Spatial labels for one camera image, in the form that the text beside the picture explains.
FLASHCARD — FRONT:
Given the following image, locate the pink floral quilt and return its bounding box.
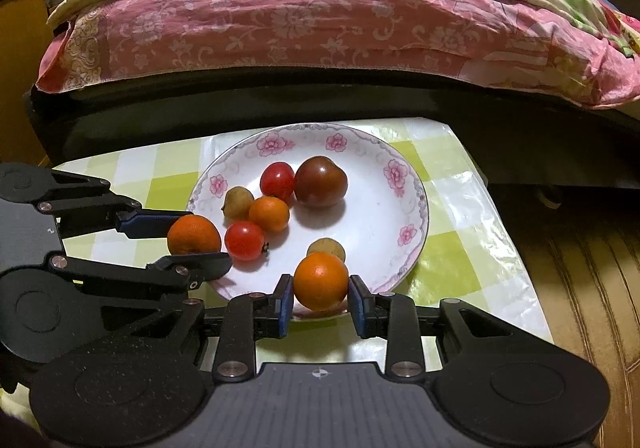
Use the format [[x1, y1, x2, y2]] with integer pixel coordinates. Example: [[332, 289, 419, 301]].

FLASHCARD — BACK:
[[35, 0, 640, 109]]

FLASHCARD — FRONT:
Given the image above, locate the wooden cabinet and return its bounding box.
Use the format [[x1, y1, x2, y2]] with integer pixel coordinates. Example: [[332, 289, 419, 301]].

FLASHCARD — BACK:
[[0, 0, 141, 169]]

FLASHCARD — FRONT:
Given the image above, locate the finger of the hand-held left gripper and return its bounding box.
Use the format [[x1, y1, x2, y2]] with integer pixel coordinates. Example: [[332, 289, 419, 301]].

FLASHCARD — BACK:
[[37, 168, 193, 240], [49, 251, 233, 329]]

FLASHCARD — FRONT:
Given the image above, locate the brown longan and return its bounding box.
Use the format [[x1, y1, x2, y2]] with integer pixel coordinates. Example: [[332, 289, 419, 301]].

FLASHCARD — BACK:
[[222, 186, 255, 222], [306, 237, 347, 263]]

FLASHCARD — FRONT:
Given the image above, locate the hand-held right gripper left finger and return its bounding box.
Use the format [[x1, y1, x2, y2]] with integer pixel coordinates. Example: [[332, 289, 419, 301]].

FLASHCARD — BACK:
[[150, 273, 294, 383]]

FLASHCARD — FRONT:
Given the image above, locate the white floral plate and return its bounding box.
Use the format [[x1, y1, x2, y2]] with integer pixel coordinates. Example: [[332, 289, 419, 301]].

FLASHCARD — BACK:
[[186, 123, 429, 321]]

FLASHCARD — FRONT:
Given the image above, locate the green checked plastic tablecloth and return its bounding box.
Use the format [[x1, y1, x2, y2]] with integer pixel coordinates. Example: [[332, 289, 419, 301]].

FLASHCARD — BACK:
[[0, 117, 557, 409]]

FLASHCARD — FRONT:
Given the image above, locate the black bed frame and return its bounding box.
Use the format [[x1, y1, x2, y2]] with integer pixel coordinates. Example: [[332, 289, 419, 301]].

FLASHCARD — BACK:
[[22, 66, 640, 191]]

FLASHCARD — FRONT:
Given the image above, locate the red cherry tomato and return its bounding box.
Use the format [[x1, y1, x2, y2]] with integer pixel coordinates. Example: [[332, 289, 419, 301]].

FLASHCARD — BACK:
[[224, 221, 271, 262], [260, 161, 295, 202]]

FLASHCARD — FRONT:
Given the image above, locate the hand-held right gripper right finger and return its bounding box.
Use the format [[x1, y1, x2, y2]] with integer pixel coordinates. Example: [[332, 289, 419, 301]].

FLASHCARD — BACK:
[[348, 274, 532, 383]]

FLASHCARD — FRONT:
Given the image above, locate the orange mandarin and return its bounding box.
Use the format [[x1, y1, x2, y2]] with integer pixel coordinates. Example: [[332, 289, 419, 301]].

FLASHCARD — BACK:
[[167, 214, 222, 256], [293, 251, 350, 312], [248, 196, 290, 233]]

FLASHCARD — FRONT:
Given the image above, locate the large dark red tomato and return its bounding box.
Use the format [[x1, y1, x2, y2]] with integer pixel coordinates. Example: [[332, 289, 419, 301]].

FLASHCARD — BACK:
[[293, 155, 349, 208]]

